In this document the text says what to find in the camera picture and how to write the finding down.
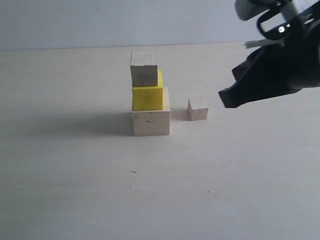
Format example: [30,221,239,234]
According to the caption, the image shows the medium plywood cube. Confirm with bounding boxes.
[130,50,159,87]

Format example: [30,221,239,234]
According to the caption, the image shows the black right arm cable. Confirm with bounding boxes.
[256,0,316,41]

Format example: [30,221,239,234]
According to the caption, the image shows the white torn tape scrap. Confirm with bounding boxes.
[244,39,284,49]

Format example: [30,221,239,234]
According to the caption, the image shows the small pale wooden cube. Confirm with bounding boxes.
[187,97,209,121]

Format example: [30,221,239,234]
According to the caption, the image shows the large pale wooden cube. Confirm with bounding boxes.
[131,87,171,137]

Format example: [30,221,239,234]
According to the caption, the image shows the yellow cube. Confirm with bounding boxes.
[132,69,164,111]

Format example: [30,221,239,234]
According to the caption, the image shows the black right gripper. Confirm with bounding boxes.
[218,15,320,109]

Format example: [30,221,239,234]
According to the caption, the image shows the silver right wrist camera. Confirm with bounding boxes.
[234,0,298,21]

